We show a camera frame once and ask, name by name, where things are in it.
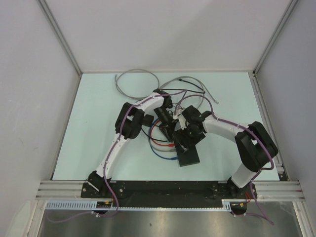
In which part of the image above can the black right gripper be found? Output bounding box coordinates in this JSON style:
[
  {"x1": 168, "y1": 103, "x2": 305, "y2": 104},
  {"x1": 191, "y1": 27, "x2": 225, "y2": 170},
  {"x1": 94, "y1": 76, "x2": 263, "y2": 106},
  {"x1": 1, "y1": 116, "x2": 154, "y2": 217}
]
[{"x1": 172, "y1": 123, "x2": 204, "y2": 154}]

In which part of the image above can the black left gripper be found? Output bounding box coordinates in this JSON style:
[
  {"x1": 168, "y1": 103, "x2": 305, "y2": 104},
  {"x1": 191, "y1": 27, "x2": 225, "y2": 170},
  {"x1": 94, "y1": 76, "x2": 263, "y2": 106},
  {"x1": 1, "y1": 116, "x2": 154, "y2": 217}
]
[{"x1": 154, "y1": 107, "x2": 176, "y2": 142}]

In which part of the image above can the black Mercury network switch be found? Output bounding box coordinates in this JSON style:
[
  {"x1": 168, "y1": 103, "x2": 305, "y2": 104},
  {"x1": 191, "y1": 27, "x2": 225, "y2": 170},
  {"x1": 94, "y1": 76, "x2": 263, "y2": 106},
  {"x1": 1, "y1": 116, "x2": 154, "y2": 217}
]
[{"x1": 175, "y1": 143, "x2": 200, "y2": 167}]

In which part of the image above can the red ethernet cable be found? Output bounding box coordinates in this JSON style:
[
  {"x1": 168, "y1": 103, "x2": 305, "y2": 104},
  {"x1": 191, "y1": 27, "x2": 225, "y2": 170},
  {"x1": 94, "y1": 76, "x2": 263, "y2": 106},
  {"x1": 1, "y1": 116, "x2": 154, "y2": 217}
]
[{"x1": 151, "y1": 120, "x2": 175, "y2": 150}]

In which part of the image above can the small black adapter box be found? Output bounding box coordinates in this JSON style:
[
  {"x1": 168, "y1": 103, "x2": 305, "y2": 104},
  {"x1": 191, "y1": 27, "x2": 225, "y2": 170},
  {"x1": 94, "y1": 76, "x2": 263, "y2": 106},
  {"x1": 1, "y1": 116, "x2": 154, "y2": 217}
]
[{"x1": 142, "y1": 114, "x2": 154, "y2": 127}]

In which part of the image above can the black ethernet cable teal plug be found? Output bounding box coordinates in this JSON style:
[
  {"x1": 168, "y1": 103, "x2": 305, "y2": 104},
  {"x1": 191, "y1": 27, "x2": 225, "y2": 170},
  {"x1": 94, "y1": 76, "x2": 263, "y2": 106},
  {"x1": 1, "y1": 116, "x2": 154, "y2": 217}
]
[{"x1": 178, "y1": 79, "x2": 205, "y2": 94}]

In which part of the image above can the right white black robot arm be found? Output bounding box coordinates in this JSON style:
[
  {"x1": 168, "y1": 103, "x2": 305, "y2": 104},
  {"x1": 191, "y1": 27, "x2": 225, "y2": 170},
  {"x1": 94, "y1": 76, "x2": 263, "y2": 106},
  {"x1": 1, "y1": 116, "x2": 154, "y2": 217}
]
[{"x1": 172, "y1": 106, "x2": 278, "y2": 198}]

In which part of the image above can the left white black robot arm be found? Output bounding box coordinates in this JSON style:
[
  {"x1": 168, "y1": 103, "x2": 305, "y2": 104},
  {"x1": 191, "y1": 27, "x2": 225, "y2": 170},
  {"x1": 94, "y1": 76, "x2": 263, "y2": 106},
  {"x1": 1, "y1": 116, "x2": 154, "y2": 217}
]
[{"x1": 81, "y1": 89, "x2": 172, "y2": 198}]

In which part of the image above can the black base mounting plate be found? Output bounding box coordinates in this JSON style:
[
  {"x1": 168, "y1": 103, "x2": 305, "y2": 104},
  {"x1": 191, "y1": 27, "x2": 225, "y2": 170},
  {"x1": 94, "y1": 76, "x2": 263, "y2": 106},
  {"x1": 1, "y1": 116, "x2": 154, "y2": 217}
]
[{"x1": 81, "y1": 181, "x2": 257, "y2": 207}]

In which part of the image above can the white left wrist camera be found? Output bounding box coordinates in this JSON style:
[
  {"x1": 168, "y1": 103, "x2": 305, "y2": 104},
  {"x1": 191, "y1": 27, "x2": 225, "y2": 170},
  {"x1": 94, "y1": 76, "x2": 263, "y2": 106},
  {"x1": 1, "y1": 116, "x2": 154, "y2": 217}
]
[{"x1": 173, "y1": 109, "x2": 183, "y2": 120}]

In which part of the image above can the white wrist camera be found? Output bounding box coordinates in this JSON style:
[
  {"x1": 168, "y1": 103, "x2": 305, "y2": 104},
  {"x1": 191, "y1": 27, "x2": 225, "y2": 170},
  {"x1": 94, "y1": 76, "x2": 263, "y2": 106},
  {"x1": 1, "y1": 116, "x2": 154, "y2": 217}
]
[
  {"x1": 173, "y1": 109, "x2": 183, "y2": 120},
  {"x1": 177, "y1": 114, "x2": 189, "y2": 130}
]

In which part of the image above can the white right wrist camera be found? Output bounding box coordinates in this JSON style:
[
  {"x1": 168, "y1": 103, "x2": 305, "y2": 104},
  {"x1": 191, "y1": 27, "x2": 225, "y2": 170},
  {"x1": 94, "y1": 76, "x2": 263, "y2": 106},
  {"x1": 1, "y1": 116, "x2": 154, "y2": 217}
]
[{"x1": 177, "y1": 114, "x2": 189, "y2": 130}]

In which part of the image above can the thin black power cord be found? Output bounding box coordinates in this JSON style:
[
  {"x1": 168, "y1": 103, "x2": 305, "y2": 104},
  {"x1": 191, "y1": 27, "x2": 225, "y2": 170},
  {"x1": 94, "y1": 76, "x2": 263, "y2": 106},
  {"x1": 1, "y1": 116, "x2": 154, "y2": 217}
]
[{"x1": 140, "y1": 87, "x2": 207, "y2": 143}]

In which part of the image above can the blue ethernet cable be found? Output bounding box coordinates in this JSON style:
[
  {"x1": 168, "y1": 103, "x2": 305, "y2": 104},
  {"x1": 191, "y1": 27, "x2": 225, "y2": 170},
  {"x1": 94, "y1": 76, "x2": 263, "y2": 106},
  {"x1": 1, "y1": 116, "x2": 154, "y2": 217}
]
[{"x1": 150, "y1": 145, "x2": 179, "y2": 161}]

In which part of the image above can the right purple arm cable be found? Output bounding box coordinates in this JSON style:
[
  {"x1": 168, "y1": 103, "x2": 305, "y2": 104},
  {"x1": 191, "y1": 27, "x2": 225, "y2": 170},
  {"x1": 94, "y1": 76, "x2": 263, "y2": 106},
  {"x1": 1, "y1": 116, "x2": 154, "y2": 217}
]
[{"x1": 175, "y1": 95, "x2": 275, "y2": 226}]

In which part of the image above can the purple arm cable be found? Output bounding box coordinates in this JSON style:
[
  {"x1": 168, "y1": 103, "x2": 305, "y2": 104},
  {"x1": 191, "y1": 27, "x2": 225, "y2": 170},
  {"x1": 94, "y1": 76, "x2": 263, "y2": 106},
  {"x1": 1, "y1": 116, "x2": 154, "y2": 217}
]
[
  {"x1": 175, "y1": 95, "x2": 275, "y2": 226},
  {"x1": 46, "y1": 89, "x2": 187, "y2": 222}
]

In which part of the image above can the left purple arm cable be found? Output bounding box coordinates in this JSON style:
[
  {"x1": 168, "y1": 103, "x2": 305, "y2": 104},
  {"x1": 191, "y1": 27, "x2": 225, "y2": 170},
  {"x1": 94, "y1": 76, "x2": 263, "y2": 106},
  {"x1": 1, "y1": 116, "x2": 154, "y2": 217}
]
[{"x1": 46, "y1": 89, "x2": 187, "y2": 222}]

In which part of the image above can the long grey ethernet cable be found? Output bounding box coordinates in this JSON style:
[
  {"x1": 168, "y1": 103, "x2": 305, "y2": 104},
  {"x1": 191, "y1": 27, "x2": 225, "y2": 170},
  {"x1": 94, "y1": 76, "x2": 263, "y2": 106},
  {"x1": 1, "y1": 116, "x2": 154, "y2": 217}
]
[{"x1": 115, "y1": 69, "x2": 220, "y2": 104}]

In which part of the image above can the white slotted cable duct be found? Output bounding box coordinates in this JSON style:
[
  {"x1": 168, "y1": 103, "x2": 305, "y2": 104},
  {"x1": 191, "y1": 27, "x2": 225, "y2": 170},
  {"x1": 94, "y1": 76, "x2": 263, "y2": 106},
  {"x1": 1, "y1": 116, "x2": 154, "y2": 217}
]
[{"x1": 45, "y1": 200, "x2": 231, "y2": 212}]

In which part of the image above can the aluminium front frame rail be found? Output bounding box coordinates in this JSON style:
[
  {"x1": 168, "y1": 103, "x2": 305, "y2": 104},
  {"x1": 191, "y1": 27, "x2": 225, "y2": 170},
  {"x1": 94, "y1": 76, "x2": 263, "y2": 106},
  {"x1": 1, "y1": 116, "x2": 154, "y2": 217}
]
[{"x1": 36, "y1": 181, "x2": 305, "y2": 201}]

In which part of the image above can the right aluminium corner post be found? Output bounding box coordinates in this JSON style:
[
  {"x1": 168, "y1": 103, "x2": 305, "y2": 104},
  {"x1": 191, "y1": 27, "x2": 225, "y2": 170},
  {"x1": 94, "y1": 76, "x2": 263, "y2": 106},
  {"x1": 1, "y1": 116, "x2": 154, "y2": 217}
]
[{"x1": 252, "y1": 0, "x2": 300, "y2": 76}]

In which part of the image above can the aluminium corner post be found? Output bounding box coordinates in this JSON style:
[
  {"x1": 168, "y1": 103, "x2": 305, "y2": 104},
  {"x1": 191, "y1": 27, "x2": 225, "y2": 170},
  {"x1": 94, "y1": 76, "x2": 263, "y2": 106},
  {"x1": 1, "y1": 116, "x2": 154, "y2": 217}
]
[
  {"x1": 252, "y1": 0, "x2": 300, "y2": 76},
  {"x1": 37, "y1": 0, "x2": 82, "y2": 78}
]

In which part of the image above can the left aluminium corner post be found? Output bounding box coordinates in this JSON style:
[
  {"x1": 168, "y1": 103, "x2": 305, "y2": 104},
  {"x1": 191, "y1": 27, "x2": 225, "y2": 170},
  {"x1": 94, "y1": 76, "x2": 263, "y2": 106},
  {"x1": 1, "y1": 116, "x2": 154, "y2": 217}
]
[{"x1": 37, "y1": 0, "x2": 82, "y2": 78}]

